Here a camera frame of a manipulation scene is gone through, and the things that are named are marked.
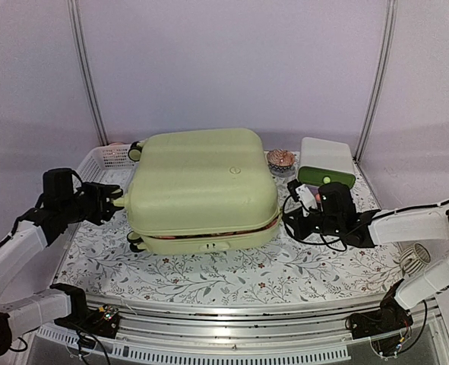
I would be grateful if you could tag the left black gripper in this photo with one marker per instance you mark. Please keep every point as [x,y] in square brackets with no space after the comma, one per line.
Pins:
[98,191]

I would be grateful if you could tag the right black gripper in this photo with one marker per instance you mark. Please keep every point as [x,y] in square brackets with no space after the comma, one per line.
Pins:
[298,223]

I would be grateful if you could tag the light green hard-shell suitcase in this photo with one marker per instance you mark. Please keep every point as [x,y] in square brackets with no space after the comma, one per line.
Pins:
[201,191]

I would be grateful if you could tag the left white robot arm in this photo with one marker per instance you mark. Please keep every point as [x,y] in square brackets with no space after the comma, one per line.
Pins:
[21,244]

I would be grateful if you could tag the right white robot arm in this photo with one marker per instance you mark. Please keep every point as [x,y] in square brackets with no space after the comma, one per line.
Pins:
[414,223]

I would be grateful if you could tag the white plastic mesh basket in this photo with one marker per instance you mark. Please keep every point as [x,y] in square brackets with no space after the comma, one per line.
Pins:
[107,165]

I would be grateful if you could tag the pink bowl behind basket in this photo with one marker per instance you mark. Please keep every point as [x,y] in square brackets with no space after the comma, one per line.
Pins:
[117,144]

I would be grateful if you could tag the green drawer with knob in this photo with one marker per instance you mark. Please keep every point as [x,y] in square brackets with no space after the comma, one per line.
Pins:
[314,176]

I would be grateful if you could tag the floral patterned tablecloth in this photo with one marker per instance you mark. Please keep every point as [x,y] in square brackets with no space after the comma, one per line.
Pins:
[100,262]

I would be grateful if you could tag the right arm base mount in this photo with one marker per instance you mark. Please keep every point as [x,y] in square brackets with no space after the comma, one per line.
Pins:
[390,317]

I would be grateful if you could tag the left metal corner post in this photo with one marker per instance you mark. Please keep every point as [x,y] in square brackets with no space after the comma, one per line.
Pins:
[74,12]

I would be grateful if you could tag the metal corner post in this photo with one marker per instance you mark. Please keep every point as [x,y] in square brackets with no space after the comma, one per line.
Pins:
[380,74]
[74,12]

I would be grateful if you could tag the right metal corner post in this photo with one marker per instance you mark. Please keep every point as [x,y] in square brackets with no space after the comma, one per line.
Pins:
[380,74]

